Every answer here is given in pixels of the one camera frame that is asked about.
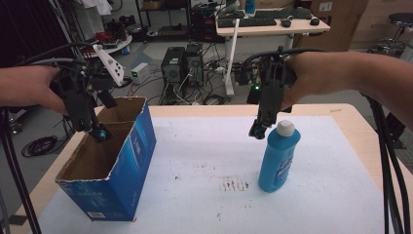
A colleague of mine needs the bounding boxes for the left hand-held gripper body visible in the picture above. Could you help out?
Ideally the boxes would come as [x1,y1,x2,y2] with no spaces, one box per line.
[48,43,126,133]

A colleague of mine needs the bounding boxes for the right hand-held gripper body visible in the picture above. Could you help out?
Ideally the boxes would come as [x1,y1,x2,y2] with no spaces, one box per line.
[238,46,299,130]

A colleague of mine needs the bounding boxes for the black keyboard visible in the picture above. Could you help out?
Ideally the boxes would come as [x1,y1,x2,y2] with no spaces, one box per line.
[217,18,278,28]
[254,8,314,20]

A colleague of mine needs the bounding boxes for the coiled black cable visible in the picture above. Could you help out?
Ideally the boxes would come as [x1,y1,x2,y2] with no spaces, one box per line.
[20,136,59,159]

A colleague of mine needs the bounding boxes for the black stand pole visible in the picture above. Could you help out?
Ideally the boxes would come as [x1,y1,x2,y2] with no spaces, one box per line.
[0,108,43,234]

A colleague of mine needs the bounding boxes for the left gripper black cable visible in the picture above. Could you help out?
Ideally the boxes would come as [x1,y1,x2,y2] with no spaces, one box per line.
[16,42,95,66]

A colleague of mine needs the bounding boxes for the person's left hand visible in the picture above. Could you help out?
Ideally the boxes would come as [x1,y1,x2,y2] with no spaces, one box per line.
[0,64,69,115]

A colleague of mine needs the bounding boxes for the round white table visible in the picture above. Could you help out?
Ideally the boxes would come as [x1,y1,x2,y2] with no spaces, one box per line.
[94,33,133,55]

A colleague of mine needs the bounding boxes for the white desk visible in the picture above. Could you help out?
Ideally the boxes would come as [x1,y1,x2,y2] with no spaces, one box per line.
[215,9,331,97]

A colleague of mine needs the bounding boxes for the thick black cable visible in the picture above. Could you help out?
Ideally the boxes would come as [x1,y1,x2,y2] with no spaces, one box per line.
[360,92,393,234]
[379,110,411,234]

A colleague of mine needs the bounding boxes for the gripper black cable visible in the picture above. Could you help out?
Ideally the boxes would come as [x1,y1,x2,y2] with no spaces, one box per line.
[239,47,327,84]
[16,42,95,66]

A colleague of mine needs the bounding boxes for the black computer tower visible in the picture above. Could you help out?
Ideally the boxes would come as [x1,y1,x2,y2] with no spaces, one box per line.
[161,47,186,84]
[184,43,205,87]

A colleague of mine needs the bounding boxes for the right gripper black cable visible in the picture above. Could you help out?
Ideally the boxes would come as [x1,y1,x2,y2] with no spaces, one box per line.
[239,47,327,84]

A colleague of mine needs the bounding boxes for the blue cardboard box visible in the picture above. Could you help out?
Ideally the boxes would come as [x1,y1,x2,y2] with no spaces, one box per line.
[55,96,158,222]

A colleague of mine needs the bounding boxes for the small white device box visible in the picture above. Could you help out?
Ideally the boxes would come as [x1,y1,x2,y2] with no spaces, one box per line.
[131,62,150,85]

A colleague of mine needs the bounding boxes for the large cardboard box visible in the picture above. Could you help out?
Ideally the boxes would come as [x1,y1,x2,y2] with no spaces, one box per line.
[293,0,369,52]

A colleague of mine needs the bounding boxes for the person's right hand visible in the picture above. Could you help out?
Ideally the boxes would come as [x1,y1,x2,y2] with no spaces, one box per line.
[281,52,329,112]

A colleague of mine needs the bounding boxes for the blue bottle with white cap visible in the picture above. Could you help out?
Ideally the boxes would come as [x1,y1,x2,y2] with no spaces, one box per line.
[257,119,302,194]

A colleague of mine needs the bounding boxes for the black round stool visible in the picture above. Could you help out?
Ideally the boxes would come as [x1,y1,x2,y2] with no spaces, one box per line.
[366,12,413,57]

